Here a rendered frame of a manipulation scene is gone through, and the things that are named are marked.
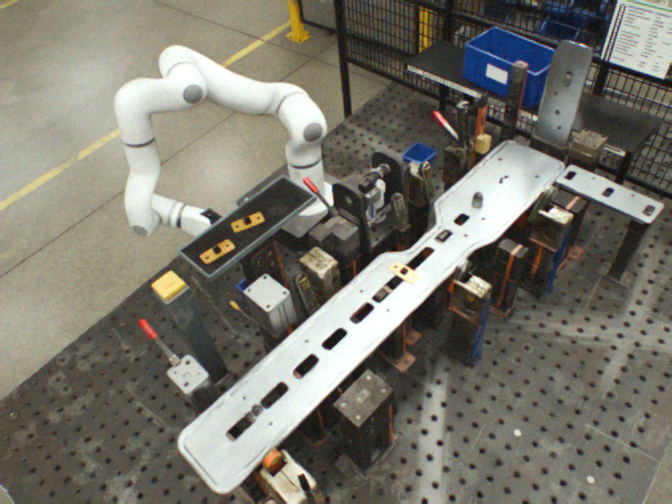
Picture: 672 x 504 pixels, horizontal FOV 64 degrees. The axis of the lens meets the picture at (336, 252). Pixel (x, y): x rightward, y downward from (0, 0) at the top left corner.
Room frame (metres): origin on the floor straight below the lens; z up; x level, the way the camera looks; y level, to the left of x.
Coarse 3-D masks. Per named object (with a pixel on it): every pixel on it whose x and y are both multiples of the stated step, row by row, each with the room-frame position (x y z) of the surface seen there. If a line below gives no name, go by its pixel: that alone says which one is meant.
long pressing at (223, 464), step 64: (448, 192) 1.18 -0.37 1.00; (512, 192) 1.15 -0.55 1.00; (384, 256) 0.97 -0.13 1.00; (448, 256) 0.94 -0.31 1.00; (320, 320) 0.79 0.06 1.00; (384, 320) 0.76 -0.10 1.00; (256, 384) 0.63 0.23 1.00; (320, 384) 0.61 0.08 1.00; (192, 448) 0.49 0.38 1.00; (256, 448) 0.47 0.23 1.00
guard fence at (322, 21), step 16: (304, 0) 4.14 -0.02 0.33; (320, 0) 4.02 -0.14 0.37; (352, 0) 3.80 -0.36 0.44; (384, 0) 3.61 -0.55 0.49; (304, 16) 4.16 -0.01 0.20; (320, 16) 4.03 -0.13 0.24; (384, 16) 3.62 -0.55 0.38; (400, 16) 3.52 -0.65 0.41; (416, 16) 3.40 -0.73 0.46; (336, 32) 3.92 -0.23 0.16; (352, 32) 3.84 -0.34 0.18; (368, 32) 3.73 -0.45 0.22; (400, 32) 3.52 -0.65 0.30; (384, 48) 3.60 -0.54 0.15; (400, 48) 3.51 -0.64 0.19; (416, 48) 3.40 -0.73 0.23
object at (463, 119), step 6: (462, 102) 1.34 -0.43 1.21; (468, 102) 1.33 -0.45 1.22; (456, 108) 1.32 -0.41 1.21; (462, 108) 1.31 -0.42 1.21; (468, 108) 1.31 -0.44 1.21; (474, 108) 1.30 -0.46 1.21; (462, 114) 1.31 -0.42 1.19; (468, 114) 1.32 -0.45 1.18; (462, 120) 1.30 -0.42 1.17; (468, 120) 1.32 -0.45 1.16; (462, 126) 1.30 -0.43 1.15; (468, 126) 1.32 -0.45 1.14; (462, 132) 1.30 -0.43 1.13; (468, 132) 1.31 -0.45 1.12; (462, 138) 1.30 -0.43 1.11; (468, 138) 1.31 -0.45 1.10; (462, 144) 1.30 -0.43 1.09; (468, 144) 1.31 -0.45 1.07; (468, 150) 1.31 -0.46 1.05
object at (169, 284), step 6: (168, 276) 0.87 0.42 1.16; (174, 276) 0.86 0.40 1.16; (156, 282) 0.85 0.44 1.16; (162, 282) 0.85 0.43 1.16; (168, 282) 0.85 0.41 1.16; (174, 282) 0.85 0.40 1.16; (180, 282) 0.84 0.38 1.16; (156, 288) 0.83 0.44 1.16; (162, 288) 0.83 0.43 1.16; (168, 288) 0.83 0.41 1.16; (174, 288) 0.83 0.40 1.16; (180, 288) 0.83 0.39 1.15; (162, 294) 0.81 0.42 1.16; (168, 294) 0.81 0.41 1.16
